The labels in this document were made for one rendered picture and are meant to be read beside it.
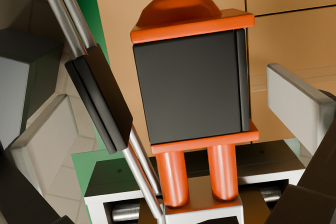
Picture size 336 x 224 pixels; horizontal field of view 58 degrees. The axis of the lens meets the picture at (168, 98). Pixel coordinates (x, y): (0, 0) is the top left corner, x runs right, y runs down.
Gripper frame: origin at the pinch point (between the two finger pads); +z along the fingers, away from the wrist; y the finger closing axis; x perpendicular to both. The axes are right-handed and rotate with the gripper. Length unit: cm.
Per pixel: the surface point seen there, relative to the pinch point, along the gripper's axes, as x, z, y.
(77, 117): -48, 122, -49
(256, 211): -60, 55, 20
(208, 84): 1.0, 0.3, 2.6
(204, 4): 5.6, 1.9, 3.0
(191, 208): -9.3, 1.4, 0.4
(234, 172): -7.0, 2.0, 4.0
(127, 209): -64, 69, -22
